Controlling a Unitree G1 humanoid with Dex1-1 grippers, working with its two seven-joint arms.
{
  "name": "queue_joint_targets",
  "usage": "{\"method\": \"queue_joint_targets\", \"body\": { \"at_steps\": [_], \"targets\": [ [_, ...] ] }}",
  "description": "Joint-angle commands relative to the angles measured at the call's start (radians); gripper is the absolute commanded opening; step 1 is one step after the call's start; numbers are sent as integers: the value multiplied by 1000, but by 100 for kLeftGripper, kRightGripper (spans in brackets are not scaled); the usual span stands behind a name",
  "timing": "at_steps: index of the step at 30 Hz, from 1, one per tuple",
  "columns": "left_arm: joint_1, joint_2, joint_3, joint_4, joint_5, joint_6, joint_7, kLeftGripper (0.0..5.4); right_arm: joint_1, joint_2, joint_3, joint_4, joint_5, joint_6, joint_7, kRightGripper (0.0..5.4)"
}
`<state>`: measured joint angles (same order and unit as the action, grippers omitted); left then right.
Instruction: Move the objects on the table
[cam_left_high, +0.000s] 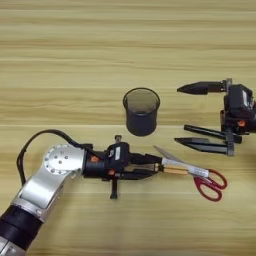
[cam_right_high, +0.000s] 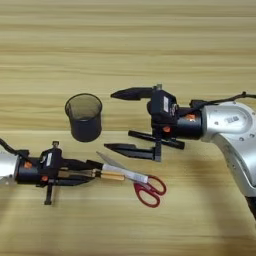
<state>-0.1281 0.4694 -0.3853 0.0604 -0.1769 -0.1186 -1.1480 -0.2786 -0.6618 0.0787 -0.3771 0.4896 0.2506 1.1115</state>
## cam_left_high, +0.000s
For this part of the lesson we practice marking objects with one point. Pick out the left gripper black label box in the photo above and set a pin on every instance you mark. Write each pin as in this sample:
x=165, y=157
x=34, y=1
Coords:
x=117, y=154

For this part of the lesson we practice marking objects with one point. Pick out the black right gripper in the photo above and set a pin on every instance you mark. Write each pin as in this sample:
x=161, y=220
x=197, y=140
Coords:
x=233, y=128

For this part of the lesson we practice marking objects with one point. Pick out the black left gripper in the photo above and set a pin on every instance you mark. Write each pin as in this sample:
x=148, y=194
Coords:
x=95, y=166

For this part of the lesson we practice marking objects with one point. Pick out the black mesh pen cup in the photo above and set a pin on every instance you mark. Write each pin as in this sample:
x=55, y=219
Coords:
x=141, y=116

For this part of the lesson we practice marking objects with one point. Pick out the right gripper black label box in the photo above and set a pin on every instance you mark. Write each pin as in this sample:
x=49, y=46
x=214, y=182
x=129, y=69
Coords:
x=238, y=101

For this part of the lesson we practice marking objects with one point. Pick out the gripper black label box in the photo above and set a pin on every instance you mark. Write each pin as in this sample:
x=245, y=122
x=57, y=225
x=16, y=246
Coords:
x=117, y=154
x=238, y=101

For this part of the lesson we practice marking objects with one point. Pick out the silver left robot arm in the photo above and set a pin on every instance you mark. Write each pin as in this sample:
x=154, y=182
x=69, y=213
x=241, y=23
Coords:
x=40, y=190

